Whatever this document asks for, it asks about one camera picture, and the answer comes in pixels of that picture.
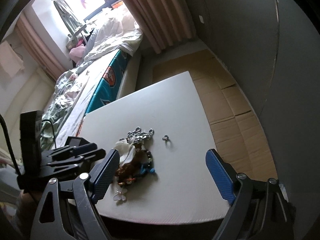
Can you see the hanging green garment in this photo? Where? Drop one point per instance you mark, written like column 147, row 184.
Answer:
column 68, row 16

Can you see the hanging beige cloth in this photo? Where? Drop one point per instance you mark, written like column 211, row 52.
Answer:
column 10, row 61

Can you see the pink plush toy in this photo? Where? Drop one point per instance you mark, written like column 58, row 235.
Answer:
column 77, row 53

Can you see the white square table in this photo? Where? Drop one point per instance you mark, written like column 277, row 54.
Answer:
column 182, row 190

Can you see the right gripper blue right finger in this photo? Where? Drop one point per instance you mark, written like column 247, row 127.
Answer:
column 224, row 176

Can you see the pink curtain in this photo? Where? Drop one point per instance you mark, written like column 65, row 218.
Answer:
column 165, row 23
column 37, row 48

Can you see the pink curtain right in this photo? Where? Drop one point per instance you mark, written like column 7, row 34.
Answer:
column 165, row 23

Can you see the teal cartoon bed sheet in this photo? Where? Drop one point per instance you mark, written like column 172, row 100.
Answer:
column 109, row 84

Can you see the white butterfly hair clip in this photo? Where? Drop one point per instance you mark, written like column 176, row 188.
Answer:
column 120, row 194

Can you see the green crumpled clothing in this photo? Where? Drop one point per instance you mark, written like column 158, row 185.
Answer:
column 51, row 122

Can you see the white duvet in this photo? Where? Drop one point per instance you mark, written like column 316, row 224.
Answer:
column 119, row 30

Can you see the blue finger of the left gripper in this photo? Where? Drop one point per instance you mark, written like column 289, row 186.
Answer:
column 82, row 149
column 89, row 157

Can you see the white wall switch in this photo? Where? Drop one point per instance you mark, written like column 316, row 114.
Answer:
column 201, row 19

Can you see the teal bead accessory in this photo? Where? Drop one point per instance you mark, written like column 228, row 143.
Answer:
column 147, row 169

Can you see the pink curtain left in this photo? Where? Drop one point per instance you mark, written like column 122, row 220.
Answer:
column 37, row 48

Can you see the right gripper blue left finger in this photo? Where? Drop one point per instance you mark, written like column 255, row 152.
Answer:
column 102, row 175

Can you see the white fabric flower accessory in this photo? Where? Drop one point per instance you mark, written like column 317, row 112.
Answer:
column 126, row 151

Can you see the bed with white blanket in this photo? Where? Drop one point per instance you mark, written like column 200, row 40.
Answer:
column 77, row 86

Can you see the flattened cardboard on floor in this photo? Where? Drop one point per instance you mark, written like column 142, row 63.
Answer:
column 237, row 132

